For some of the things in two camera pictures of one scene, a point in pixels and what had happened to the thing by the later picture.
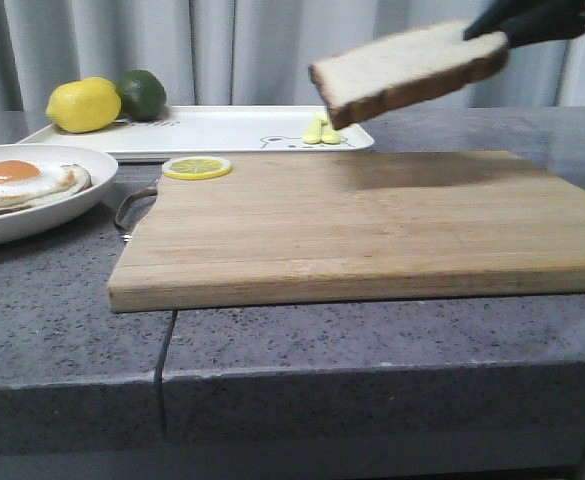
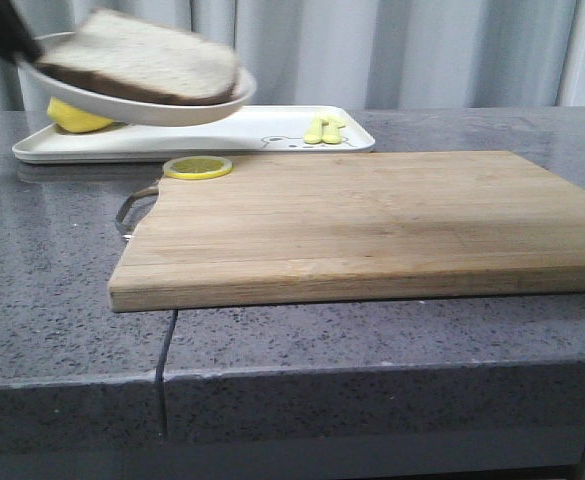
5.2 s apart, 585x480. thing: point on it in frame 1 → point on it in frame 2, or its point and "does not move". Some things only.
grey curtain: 259,53 does not move
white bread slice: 410,66 → 144,58
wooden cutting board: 294,228 does not move
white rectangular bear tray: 182,132 does not move
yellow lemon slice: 196,167 does not move
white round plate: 6,226 → 114,108
